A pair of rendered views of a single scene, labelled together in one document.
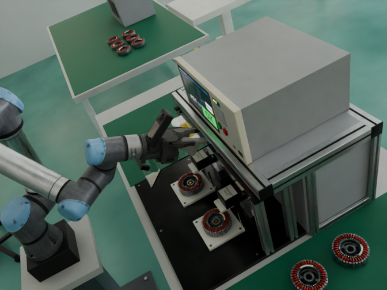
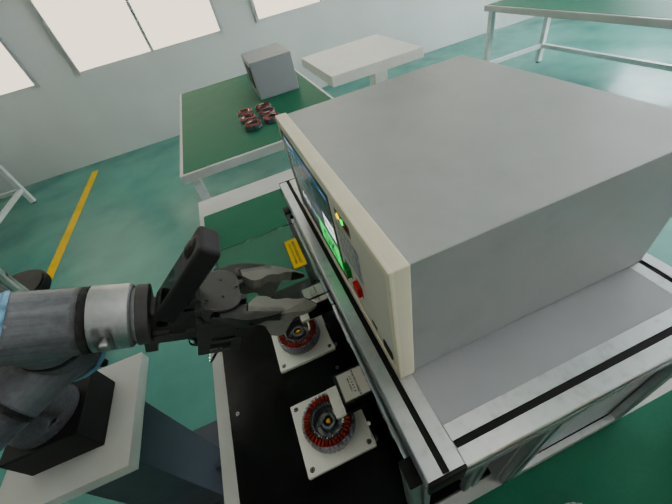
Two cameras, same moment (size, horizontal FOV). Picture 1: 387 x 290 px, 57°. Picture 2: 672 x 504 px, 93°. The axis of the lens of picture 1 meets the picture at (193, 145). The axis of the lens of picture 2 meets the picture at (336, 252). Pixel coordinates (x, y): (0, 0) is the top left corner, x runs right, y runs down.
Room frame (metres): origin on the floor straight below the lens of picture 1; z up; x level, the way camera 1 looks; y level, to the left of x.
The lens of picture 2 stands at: (0.59, -0.10, 1.52)
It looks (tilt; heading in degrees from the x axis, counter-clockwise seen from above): 43 degrees down; 1
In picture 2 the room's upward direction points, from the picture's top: 15 degrees counter-clockwise
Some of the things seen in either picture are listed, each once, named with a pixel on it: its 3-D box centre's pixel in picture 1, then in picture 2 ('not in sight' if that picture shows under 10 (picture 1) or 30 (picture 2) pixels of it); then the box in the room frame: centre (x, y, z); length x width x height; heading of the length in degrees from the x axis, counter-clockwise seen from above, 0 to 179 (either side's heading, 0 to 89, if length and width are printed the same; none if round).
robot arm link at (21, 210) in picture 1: (23, 218); not in sight; (1.01, 0.69, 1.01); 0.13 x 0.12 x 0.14; 144
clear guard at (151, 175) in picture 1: (177, 144); (273, 277); (1.08, 0.06, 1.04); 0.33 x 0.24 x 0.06; 102
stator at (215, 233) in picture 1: (216, 222); (328, 421); (0.85, 0.02, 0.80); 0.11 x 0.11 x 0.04
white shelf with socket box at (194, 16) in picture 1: (215, 37); (364, 112); (1.97, -0.34, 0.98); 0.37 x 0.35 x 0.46; 12
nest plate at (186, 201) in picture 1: (192, 187); (300, 337); (1.08, 0.07, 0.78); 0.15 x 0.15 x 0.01; 12
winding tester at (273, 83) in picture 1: (257, 81); (437, 180); (1.02, -0.28, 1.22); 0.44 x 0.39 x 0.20; 12
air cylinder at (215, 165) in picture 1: (220, 168); not in sight; (1.11, -0.07, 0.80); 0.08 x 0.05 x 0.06; 12
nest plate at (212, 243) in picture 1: (217, 225); (331, 425); (0.85, 0.02, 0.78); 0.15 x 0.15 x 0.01; 12
